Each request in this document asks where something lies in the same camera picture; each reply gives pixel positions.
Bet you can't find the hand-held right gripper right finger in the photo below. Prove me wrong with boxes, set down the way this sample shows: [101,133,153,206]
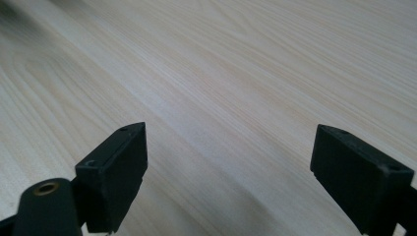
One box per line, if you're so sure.
[310,123,417,236]

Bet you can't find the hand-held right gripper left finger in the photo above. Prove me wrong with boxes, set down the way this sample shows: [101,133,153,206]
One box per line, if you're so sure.
[71,121,149,234]

